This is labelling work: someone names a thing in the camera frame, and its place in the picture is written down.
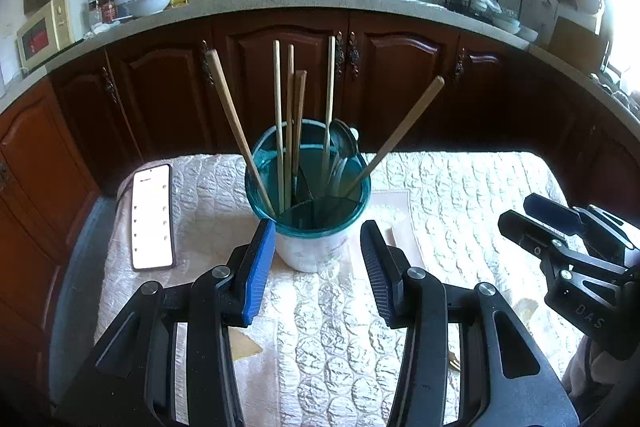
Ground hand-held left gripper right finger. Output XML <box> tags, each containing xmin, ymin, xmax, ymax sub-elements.
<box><xmin>360</xmin><ymin>219</ymin><xmax>581</xmax><ymax>427</ymax></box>

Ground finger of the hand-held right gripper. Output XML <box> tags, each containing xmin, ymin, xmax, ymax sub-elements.
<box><xmin>523</xmin><ymin>193</ymin><xmax>631</xmax><ymax>253</ymax></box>
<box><xmin>498</xmin><ymin>209</ymin><xmax>626</xmax><ymax>278</ymax></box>

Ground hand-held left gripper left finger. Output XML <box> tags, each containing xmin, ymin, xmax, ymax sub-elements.
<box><xmin>55</xmin><ymin>218</ymin><xmax>277</xmax><ymax>427</ymax></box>

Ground floral cup with teal rim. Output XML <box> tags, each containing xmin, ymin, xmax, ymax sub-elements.
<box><xmin>245</xmin><ymin>119</ymin><xmax>372</xmax><ymax>274</ymax></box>

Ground steel spoon with white handle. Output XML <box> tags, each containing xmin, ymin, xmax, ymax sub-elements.
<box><xmin>327</xmin><ymin>118</ymin><xmax>361</xmax><ymax>200</ymax></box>

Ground white quilted tablecloth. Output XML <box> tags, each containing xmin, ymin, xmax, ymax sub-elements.
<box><xmin>92</xmin><ymin>151</ymin><xmax>601</xmax><ymax>427</ymax></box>

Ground smartphone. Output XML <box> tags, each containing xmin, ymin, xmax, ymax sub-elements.
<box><xmin>131</xmin><ymin>163</ymin><xmax>176</xmax><ymax>271</ymax></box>

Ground wooden cutting board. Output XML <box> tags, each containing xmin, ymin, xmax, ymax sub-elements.
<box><xmin>550</xmin><ymin>17</ymin><xmax>608</xmax><ymax>72</ymax></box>

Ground brown wooden base cabinets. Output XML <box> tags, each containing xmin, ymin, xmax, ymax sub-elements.
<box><xmin>0</xmin><ymin>9</ymin><xmax>640</xmax><ymax>358</ymax></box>

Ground stack of white bowls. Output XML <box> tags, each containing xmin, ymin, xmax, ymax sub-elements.
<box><xmin>492</xmin><ymin>14</ymin><xmax>538</xmax><ymax>42</ymax></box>

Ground grey stone countertop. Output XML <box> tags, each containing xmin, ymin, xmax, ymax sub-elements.
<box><xmin>0</xmin><ymin>0</ymin><xmax>640</xmax><ymax>122</ymax></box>

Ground white mixing bowl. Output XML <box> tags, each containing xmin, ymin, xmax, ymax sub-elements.
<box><xmin>124</xmin><ymin>0</ymin><xmax>176</xmax><ymax>18</ymax></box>

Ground beige microwave oven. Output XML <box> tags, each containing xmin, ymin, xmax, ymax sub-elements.
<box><xmin>17</xmin><ymin>0</ymin><xmax>76</xmax><ymax>70</ymax></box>

